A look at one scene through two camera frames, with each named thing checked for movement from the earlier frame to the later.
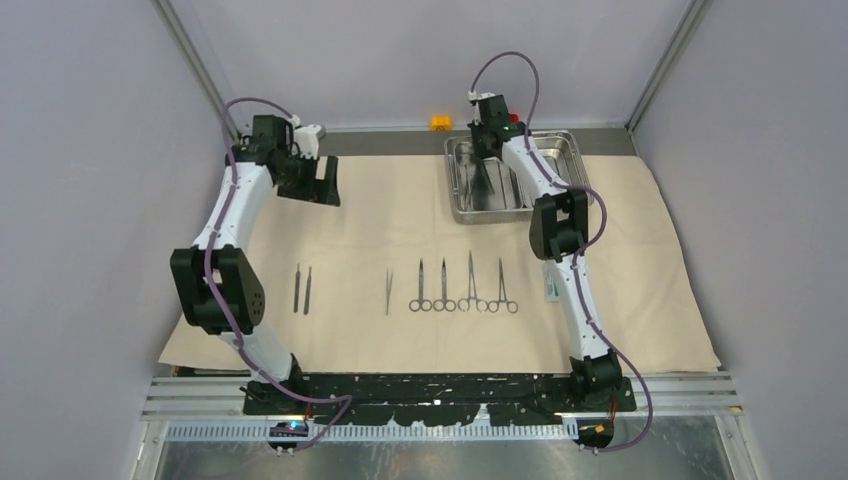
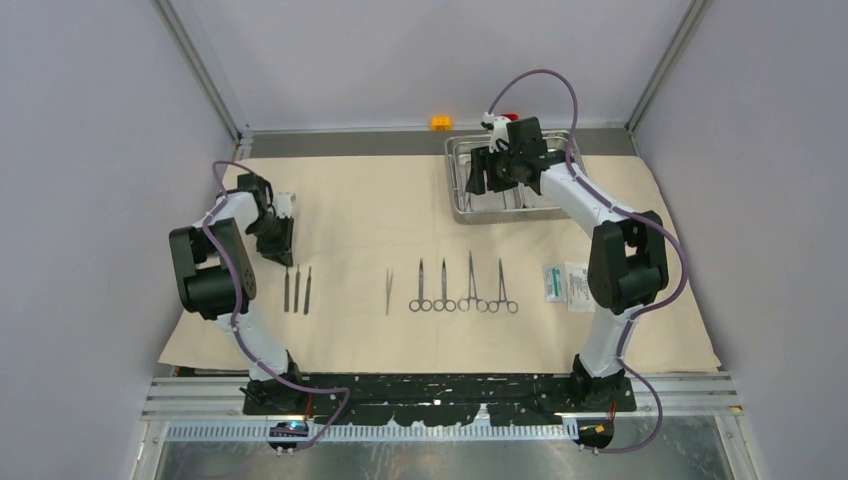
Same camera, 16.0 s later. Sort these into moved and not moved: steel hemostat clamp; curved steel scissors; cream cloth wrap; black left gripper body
Moved: black left gripper body
Not moved: cream cloth wrap; steel hemostat clamp; curved steel scissors
